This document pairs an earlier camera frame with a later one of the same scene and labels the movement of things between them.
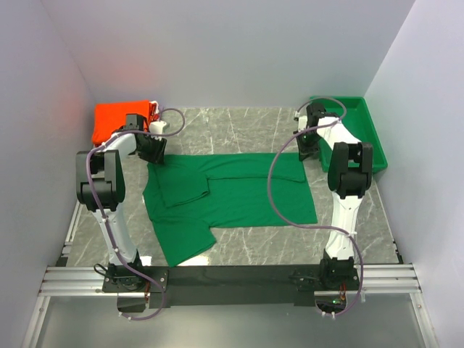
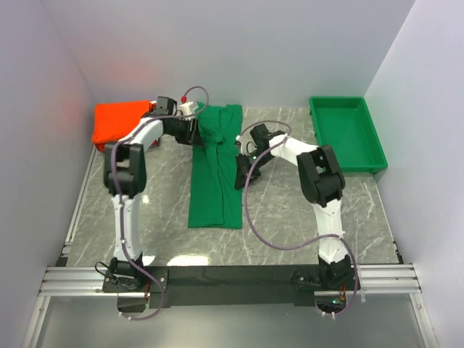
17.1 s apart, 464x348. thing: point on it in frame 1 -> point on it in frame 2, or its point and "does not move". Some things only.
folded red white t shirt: x=154 y=112 does not move
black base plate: x=231 y=286 does not move
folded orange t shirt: x=109 y=117 does not move
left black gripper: x=157 y=156 -> x=191 y=137
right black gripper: x=306 y=152 -> x=243 y=170
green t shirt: x=186 y=195 -> x=213 y=199
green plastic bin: x=354 y=115 does not move
